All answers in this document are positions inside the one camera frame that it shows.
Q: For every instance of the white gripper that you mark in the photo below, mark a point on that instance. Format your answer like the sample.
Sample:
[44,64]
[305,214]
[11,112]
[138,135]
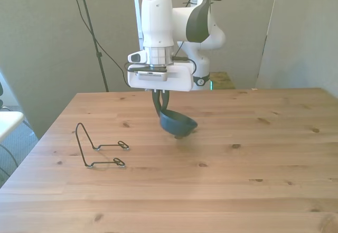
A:
[179,81]

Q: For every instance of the blue ceramic bowl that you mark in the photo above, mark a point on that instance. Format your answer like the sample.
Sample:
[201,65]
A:
[177,127]

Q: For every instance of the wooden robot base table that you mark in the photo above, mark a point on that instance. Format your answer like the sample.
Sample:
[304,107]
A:
[223,81]

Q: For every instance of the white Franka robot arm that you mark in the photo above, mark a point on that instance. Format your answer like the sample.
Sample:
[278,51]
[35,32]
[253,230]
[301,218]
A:
[158,19]

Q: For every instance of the black tripod pole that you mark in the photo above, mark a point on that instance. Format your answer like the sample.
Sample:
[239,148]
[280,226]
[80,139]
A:
[91,28]

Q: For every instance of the grey fabric partition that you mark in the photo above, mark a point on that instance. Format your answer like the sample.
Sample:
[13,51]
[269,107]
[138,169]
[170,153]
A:
[39,32]

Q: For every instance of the white chair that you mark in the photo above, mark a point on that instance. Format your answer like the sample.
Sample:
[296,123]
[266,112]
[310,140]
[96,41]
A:
[8,122]

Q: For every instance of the white partition panel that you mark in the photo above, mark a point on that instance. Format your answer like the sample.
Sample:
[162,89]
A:
[303,32]

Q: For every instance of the white vertical post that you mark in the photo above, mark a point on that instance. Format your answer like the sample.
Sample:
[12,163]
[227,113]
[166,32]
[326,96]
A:
[136,5]

